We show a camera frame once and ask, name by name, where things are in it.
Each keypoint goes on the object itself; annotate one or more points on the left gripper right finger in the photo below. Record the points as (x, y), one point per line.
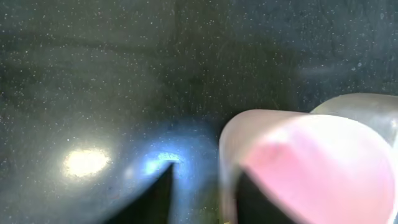
(252, 205)

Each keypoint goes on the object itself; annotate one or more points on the pink cup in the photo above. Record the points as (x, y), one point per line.
(326, 174)

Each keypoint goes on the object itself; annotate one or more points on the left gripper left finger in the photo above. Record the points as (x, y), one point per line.
(155, 202)

